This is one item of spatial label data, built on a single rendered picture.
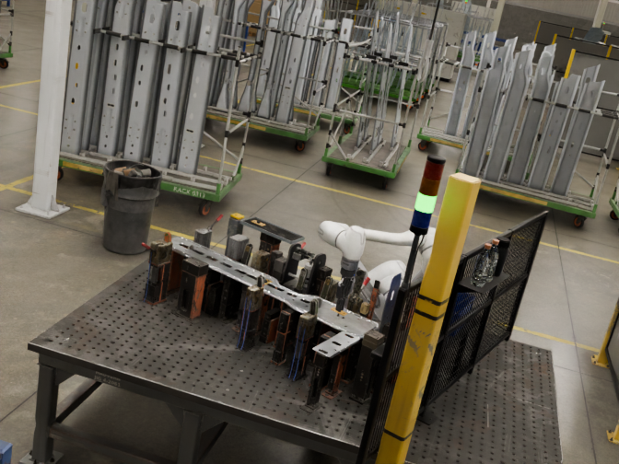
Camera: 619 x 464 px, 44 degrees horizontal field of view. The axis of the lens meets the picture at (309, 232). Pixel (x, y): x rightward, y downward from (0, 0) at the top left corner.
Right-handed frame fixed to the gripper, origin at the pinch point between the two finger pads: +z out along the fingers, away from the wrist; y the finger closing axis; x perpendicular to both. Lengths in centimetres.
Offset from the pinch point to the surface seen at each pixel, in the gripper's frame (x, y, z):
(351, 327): 11.2, 5.3, 6.5
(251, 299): -38.6, 22.0, 7.4
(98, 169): -408, -217, 82
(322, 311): -7.5, 2.9, 6.6
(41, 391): -103, 95, 64
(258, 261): -61, -11, 3
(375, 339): 30.0, 16.7, 1.0
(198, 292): -76, 18, 20
